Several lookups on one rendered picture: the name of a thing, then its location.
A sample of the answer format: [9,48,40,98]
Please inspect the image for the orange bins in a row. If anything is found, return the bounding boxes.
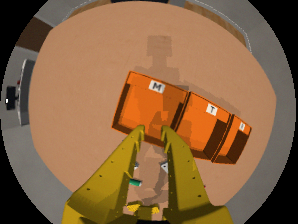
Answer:
[111,70,252,165]

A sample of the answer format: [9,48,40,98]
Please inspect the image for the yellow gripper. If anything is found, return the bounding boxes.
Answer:
[61,125,234,224]

